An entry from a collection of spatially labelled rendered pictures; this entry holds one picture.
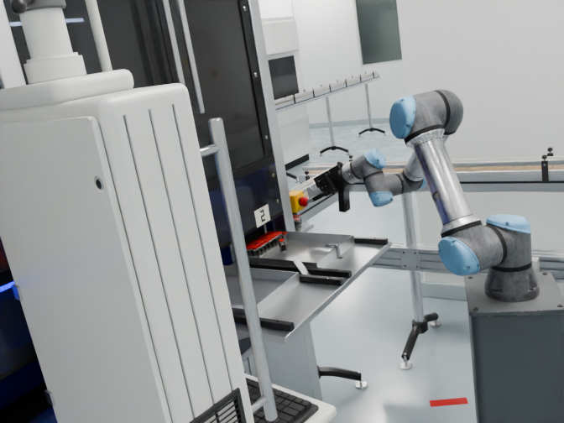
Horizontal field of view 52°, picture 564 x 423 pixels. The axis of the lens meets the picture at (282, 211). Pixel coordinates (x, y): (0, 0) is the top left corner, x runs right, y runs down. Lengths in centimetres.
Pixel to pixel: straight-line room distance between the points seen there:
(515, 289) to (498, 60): 164
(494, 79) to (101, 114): 254
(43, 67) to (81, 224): 27
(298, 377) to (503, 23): 195
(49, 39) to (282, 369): 155
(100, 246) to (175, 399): 28
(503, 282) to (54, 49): 130
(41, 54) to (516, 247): 128
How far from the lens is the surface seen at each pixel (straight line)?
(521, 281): 177
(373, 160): 202
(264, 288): 180
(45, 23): 109
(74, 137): 92
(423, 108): 171
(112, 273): 96
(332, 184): 214
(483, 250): 165
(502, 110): 320
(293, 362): 232
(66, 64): 107
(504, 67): 317
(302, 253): 202
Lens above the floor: 158
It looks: 16 degrees down
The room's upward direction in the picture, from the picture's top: 9 degrees counter-clockwise
